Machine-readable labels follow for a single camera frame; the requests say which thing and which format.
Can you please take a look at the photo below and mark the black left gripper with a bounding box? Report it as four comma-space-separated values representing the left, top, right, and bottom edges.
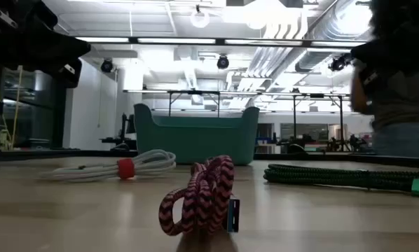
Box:
0, 0, 92, 73

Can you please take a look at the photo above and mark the red cable tie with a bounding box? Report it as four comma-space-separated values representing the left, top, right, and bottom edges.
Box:
117, 157, 136, 181

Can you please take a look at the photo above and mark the white braided USB cable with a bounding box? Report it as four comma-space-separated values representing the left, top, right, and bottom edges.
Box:
37, 149, 177, 183

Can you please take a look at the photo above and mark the green black braided USB cable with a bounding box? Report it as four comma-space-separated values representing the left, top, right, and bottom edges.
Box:
263, 163, 419, 193

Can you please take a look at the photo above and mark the person's forearm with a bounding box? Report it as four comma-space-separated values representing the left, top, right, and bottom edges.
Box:
349, 59, 373, 116

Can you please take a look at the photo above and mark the black computer monitor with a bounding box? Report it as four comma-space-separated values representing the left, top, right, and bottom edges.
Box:
120, 112, 137, 141

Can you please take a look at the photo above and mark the teal plastic bin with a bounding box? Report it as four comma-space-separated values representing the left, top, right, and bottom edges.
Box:
133, 103, 261, 166

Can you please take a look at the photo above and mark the person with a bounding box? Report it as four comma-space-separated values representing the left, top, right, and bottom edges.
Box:
349, 0, 419, 158

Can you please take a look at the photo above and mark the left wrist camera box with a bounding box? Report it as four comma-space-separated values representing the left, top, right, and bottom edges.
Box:
55, 58, 83, 89

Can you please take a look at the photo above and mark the black table edge rail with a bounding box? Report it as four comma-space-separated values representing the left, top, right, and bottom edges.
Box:
0, 149, 419, 169

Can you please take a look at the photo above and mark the black metal frame stand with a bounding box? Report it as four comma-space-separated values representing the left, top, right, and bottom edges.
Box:
291, 92, 346, 152
167, 90, 221, 118

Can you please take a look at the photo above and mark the overhead light bar frame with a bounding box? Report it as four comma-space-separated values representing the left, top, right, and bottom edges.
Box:
74, 36, 368, 48

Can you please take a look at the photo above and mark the pink black braided USB cable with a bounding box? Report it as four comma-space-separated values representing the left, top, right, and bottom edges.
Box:
158, 155, 235, 237

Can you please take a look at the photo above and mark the silver ceiling air duct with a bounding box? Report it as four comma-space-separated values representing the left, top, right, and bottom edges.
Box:
295, 0, 373, 73

